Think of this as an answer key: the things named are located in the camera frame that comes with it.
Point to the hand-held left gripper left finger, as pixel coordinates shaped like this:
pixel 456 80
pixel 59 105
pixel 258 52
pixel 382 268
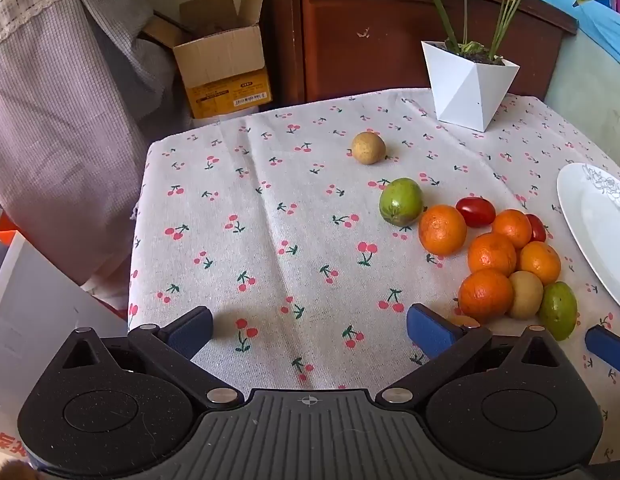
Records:
pixel 192 332

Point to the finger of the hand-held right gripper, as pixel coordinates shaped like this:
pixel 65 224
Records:
pixel 609 347

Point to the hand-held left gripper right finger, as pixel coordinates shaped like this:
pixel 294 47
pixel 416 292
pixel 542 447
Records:
pixel 430 332

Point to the green round fruit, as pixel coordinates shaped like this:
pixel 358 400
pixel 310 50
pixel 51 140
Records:
pixel 557 310
pixel 401 201

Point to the brown round fruit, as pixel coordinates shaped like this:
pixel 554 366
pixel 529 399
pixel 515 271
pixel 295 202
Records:
pixel 525 295
pixel 368 148

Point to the orange mandarin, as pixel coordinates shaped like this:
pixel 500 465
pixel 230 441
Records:
pixel 491 254
pixel 511 227
pixel 442 229
pixel 540 262
pixel 486 295

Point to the white patterned plate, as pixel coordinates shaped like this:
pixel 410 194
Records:
pixel 605 240

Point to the pale orange round fruit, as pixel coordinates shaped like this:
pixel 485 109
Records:
pixel 462 321

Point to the red cherry tomato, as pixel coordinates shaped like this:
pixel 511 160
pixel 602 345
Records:
pixel 537 228
pixel 475 211

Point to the white box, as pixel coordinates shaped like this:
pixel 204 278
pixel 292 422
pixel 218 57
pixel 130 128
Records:
pixel 34 300

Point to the cherry print tablecloth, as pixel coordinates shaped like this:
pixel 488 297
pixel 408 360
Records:
pixel 290 200

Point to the checked cloth curtain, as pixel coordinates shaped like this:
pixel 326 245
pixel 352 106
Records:
pixel 49 135

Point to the white angular plant pot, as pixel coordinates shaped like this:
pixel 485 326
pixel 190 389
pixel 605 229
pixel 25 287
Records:
pixel 460 90

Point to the open cardboard box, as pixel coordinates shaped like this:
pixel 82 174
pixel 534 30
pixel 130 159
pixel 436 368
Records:
pixel 219 55

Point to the brown wooden cabinet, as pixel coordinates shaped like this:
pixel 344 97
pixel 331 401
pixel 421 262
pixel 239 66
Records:
pixel 365 60

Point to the blue printed quilt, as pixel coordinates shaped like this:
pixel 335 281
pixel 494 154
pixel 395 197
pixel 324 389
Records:
pixel 605 25

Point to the green leafy plant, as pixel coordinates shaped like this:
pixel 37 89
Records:
pixel 434 0

